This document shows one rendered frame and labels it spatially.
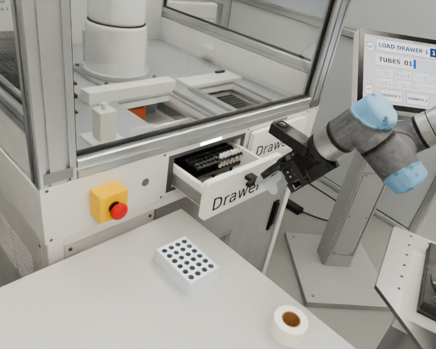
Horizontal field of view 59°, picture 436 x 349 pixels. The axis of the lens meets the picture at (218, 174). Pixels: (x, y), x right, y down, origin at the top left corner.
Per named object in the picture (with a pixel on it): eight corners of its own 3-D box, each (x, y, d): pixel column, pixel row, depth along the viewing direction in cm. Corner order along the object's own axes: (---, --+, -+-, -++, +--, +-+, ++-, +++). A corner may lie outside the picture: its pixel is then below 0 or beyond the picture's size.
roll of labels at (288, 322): (306, 327, 81) (312, 315, 79) (297, 354, 75) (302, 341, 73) (275, 311, 83) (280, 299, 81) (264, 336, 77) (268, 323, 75)
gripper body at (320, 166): (288, 194, 88) (327, 172, 79) (269, 162, 89) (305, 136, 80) (307, 185, 93) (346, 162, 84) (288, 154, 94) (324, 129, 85)
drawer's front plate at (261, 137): (300, 144, 142) (308, 116, 137) (248, 165, 123) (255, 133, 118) (296, 142, 143) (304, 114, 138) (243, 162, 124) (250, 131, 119)
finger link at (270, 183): (258, 204, 94) (286, 187, 88) (246, 183, 95) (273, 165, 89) (265, 201, 96) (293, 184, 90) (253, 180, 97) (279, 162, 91)
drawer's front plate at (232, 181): (274, 186, 115) (283, 154, 109) (202, 221, 96) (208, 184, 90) (269, 183, 116) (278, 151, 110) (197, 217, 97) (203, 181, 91)
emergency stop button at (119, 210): (129, 217, 87) (129, 203, 85) (113, 224, 84) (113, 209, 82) (121, 210, 89) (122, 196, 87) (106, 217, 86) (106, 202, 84)
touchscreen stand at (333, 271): (393, 311, 190) (504, 121, 137) (304, 306, 184) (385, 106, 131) (356, 242, 232) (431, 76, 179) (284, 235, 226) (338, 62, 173)
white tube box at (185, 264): (216, 279, 88) (219, 266, 86) (188, 296, 83) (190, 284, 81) (183, 247, 95) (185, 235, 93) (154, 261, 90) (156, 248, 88)
